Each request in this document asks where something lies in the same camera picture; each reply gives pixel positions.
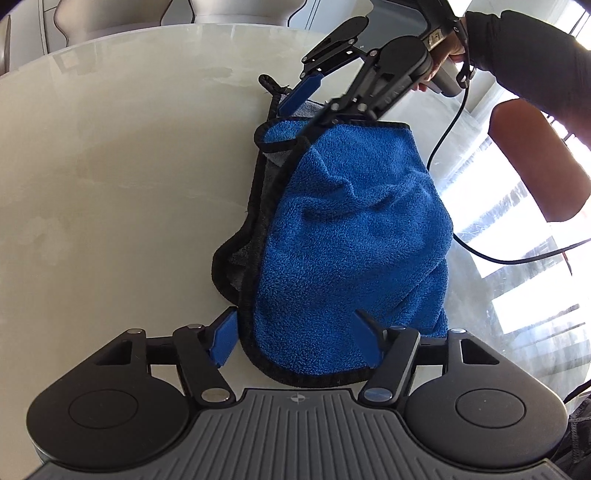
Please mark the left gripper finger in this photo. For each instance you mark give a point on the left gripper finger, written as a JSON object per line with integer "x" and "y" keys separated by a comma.
{"x": 338, "y": 111}
{"x": 335, "y": 51}

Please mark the dark sleeved forearm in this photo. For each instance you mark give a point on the dark sleeved forearm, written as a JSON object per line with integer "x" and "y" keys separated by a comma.
{"x": 535, "y": 61}

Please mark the grey chair far left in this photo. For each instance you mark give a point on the grey chair far left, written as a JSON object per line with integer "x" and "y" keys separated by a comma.
{"x": 5, "y": 34}

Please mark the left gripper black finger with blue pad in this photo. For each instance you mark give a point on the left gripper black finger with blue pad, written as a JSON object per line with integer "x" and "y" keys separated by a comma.
{"x": 201, "y": 351}
{"x": 392, "y": 377}

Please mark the person's right hand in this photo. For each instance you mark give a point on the person's right hand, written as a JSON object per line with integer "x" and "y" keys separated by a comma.
{"x": 451, "y": 48}

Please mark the blue microfiber towel black trim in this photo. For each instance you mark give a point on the blue microfiber towel black trim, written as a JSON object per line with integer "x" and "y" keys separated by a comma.
{"x": 344, "y": 237}

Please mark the grey chair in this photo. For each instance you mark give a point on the grey chair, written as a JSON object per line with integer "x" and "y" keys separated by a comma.
{"x": 5, "y": 34}
{"x": 84, "y": 20}
{"x": 265, "y": 12}

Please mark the grey chair right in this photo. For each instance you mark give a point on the grey chair right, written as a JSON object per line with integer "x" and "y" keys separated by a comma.
{"x": 265, "y": 12}

